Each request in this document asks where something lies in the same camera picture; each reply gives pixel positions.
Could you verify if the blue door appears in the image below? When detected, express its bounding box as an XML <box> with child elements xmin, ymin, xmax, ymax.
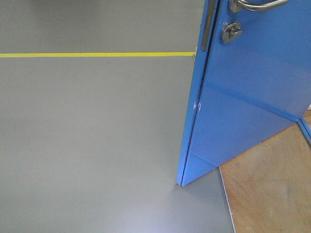
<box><xmin>176</xmin><ymin>0</ymin><xmax>311</xmax><ymax>186</ymax></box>

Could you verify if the steel thumb turn lock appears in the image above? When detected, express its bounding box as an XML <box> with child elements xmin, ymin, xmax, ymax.
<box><xmin>221</xmin><ymin>21</ymin><xmax>243</xmax><ymax>43</ymax></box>

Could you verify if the near plywood base platform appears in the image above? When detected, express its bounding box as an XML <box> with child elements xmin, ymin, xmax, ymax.
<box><xmin>218</xmin><ymin>113</ymin><xmax>311</xmax><ymax>233</ymax></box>

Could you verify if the steel door lever handle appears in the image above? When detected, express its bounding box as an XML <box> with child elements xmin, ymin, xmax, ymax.
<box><xmin>228</xmin><ymin>0</ymin><xmax>289</xmax><ymax>13</ymax></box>

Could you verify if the steel latch edge plate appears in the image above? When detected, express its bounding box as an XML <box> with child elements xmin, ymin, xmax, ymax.
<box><xmin>201</xmin><ymin>0</ymin><xmax>216</xmax><ymax>51</ymax></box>

